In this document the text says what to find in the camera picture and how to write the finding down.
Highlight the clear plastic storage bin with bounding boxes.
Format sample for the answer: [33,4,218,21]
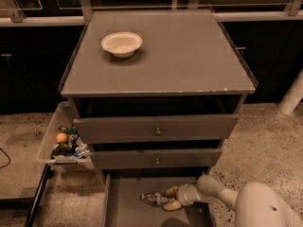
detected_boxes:
[37,101,94,172]

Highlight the black cable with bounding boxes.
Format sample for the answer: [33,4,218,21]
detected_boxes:
[0,147,11,169]

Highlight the white paper bowl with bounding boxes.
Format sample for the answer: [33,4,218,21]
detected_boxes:
[101,31,143,58]

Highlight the grey bottom drawer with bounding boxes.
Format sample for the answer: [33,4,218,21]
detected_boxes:
[102,170,215,227]

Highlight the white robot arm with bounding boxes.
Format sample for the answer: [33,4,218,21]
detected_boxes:
[163,174,303,227]

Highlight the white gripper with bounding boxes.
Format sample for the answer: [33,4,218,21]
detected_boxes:
[163,183,203,211]

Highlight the grey top drawer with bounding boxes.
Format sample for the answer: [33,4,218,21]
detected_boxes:
[73,114,239,144]

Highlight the crumpled snack wrappers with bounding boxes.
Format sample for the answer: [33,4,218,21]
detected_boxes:
[51,138,90,159]

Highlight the grey drawer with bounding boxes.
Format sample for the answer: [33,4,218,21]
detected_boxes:
[91,148,222,169]
[102,170,215,227]
[73,114,239,144]

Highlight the orange ball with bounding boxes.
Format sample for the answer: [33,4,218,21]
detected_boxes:
[56,132,68,143]

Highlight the metal railing frame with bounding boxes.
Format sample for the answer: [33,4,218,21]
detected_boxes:
[0,0,303,26]

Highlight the black floor rail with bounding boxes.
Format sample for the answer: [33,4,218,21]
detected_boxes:
[24,165,50,227]

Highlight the grey drawer cabinet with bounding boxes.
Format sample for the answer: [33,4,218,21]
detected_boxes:
[61,9,257,175]

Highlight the clear plastic water bottle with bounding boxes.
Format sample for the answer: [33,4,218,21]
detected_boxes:
[139,192,171,207]

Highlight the grey middle drawer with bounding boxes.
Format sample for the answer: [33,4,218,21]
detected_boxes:
[91,148,222,169]

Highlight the green toy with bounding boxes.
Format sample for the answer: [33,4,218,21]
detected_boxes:
[57,126,79,146]

